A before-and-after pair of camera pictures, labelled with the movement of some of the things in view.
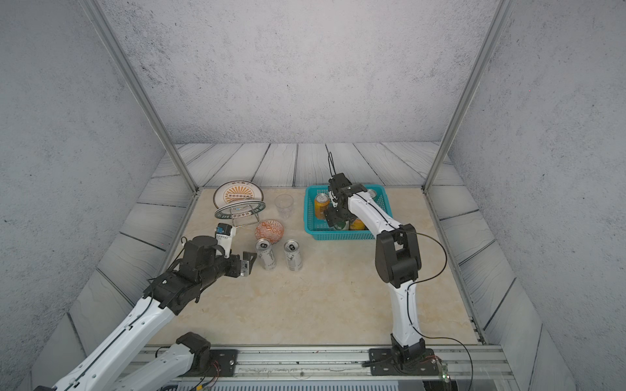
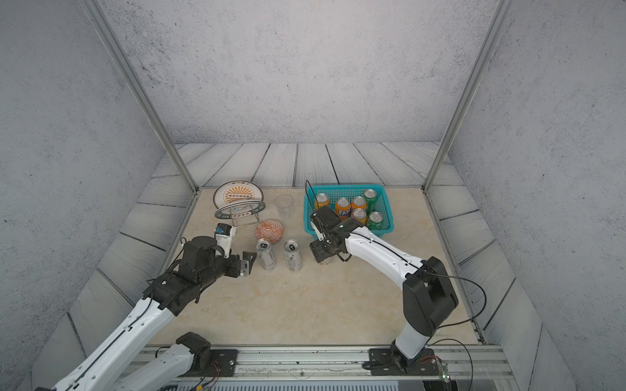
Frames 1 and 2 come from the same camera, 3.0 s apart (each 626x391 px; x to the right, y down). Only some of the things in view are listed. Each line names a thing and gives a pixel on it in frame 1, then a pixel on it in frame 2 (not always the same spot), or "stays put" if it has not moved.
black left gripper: [237, 270] stays put
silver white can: [293, 256] stays put
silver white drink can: [266, 254] stays put
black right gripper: [332, 217] -> [315, 248]
